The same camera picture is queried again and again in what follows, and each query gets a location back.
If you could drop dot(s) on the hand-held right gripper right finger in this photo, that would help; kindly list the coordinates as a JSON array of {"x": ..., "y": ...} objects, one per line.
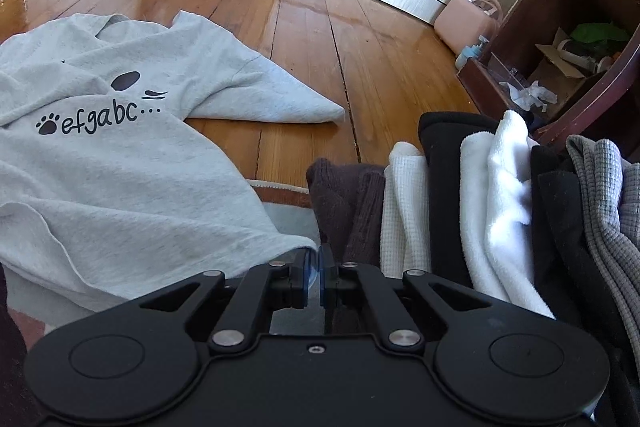
[{"x": 327, "y": 277}]

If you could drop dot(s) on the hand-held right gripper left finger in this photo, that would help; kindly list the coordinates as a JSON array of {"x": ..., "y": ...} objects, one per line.
[{"x": 307, "y": 277}]

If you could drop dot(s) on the grey printed t-shirt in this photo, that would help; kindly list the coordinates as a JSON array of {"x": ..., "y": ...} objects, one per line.
[{"x": 125, "y": 187}]

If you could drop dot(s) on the checked rug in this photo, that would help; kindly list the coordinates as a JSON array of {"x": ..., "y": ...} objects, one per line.
[{"x": 290, "y": 217}]

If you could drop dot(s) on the brown knit garment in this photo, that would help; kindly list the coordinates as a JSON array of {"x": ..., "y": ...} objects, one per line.
[{"x": 345, "y": 197}]

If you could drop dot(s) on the cream waffle garment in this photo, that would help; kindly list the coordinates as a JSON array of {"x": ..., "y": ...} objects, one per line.
[{"x": 405, "y": 217}]

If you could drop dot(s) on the black folded garment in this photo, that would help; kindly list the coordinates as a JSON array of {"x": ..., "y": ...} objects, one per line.
[
  {"x": 445, "y": 187},
  {"x": 565, "y": 232}
]

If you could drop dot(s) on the white fleece garment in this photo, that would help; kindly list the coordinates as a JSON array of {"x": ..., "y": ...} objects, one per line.
[{"x": 500, "y": 207}]

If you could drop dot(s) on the blue pump bottle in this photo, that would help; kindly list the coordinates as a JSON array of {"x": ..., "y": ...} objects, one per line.
[{"x": 470, "y": 53}]

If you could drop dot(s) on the clear plastic box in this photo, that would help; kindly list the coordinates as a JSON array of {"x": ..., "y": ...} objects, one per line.
[{"x": 505, "y": 72}]

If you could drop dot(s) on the white crumpled plastic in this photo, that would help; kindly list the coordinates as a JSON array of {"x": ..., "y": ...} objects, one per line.
[{"x": 535, "y": 94}]

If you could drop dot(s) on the pink case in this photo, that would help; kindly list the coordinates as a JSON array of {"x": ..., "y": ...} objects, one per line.
[{"x": 465, "y": 22}]

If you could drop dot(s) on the grey waffle knit sweater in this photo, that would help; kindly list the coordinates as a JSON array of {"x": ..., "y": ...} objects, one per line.
[{"x": 610, "y": 207}]

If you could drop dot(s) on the open cardboard box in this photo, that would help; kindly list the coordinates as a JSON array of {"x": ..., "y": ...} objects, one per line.
[{"x": 555, "y": 64}]

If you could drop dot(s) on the white cylindrical container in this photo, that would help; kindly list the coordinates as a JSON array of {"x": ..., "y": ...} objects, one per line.
[{"x": 580, "y": 57}]

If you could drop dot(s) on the green leafy item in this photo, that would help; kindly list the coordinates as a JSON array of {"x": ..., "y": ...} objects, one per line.
[{"x": 600, "y": 32}]

